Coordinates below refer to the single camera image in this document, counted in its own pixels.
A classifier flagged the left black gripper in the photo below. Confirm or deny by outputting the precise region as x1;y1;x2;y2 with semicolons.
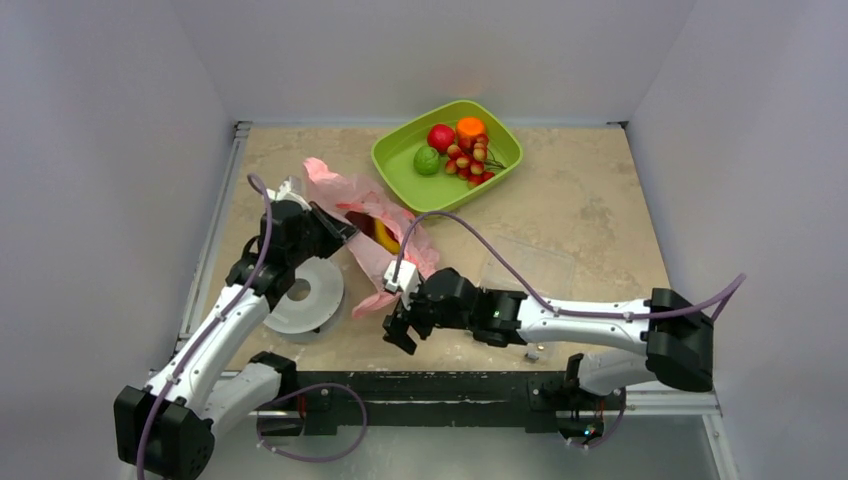
287;201;358;267

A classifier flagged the pink plastic bag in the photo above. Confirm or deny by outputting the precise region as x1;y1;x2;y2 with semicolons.
303;158;440;318

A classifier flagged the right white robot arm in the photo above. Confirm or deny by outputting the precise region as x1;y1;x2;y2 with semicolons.
383;261;714;407

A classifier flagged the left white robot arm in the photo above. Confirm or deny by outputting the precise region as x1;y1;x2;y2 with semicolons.
114;200;359;479

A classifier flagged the dark red fake fruit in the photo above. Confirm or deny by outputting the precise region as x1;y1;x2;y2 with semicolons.
345;211;376;240

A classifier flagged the yellow fake banana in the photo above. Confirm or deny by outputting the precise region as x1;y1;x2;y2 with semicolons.
373;218;400;255

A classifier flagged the green fake custard apple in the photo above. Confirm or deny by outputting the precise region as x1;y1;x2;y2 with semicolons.
413;146;441;176

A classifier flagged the red fake apple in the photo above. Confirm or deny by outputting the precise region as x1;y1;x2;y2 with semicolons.
427;124;456;154

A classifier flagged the fake lychee bunch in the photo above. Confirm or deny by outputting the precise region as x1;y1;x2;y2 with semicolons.
443;134;506;190

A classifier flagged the orange fake tangerine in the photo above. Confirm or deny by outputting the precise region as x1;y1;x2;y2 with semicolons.
455;116;487;138

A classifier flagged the green plastic tray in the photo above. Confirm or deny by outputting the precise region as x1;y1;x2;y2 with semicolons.
371;100;524;213

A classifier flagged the clear plastic screw box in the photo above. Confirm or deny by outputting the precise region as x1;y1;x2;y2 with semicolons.
480;236;575;369

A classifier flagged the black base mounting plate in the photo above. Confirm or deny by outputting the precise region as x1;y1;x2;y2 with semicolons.
234;370;625;439

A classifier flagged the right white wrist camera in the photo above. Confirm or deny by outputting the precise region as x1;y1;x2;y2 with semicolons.
383;259;421;294

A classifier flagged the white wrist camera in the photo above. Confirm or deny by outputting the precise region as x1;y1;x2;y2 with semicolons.
383;259;421;294
270;176;311;210

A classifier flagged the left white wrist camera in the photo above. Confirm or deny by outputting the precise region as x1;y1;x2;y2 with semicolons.
270;176;311;210

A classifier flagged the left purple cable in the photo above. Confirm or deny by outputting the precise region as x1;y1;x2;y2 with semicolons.
135;172;369;480

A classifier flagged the aluminium frame rail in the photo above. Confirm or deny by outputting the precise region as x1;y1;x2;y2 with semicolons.
137;369;722;419

